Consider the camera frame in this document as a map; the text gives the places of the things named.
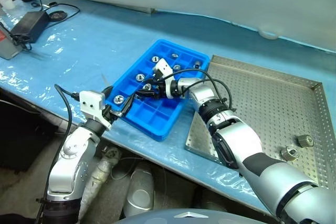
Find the black round disc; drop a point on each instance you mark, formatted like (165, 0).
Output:
(56, 15)

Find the metal nut far top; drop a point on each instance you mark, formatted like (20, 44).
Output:
(155, 58)

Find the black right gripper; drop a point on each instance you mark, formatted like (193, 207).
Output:
(162, 89)

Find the blue compartment tray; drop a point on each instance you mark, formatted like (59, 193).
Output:
(160, 119)

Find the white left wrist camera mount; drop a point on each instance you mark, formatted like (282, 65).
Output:
(90, 102)

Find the white plastic cup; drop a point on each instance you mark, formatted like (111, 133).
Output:
(6, 3)

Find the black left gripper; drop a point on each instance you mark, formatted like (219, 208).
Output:
(109, 113)

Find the dark grey rounded cover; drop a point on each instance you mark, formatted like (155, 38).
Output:
(170, 217)

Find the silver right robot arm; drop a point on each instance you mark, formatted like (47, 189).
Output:
(236, 134)

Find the white wrapped bundle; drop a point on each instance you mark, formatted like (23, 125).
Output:
(105, 166)

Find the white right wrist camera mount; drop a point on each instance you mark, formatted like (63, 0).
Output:
(163, 67)

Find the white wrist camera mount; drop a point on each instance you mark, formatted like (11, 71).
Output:
(163, 67)
(90, 102)

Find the black power adapter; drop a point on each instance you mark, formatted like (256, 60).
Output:
(27, 26)

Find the perforated metal tray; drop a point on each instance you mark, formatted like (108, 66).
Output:
(262, 98)

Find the white round cap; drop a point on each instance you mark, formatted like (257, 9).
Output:
(267, 34)

